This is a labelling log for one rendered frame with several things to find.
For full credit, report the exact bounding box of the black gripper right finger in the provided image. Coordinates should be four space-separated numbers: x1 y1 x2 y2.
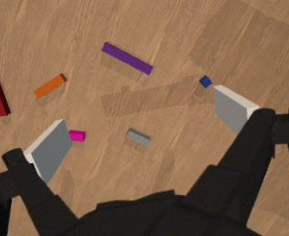
151 85 289 236

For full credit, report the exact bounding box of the magenta rectangular block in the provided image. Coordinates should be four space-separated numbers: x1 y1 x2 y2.
69 130 86 142

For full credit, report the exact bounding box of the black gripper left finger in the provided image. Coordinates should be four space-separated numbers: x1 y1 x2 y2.
0 119 95 236

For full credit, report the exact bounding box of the orange rod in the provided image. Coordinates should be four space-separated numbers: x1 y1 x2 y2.
34 73 68 98

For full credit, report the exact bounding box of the purple rod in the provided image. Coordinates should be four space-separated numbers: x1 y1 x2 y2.
101 42 153 75

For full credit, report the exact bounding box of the grey rod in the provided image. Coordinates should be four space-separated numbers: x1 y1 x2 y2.
126 128 150 147

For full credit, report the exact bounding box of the small blue cube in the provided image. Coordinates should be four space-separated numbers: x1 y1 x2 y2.
200 76 212 88

